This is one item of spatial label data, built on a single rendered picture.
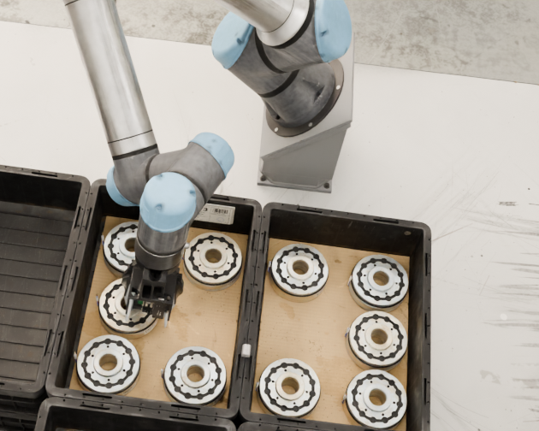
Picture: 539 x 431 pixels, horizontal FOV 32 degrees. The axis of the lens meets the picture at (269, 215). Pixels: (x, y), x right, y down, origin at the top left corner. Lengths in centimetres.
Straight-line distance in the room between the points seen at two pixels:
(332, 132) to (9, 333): 68
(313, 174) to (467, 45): 145
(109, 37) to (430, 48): 187
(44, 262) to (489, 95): 107
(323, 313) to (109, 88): 55
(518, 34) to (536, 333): 163
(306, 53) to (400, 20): 164
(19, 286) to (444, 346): 79
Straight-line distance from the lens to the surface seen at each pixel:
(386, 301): 167
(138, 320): 161
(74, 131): 201
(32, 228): 174
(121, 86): 148
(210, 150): 141
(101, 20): 149
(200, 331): 164
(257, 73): 173
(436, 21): 330
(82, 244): 160
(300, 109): 180
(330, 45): 162
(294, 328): 166
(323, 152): 184
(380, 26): 323
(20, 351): 164
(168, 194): 132
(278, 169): 190
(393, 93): 214
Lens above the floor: 233
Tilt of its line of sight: 59 degrees down
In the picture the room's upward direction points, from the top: 12 degrees clockwise
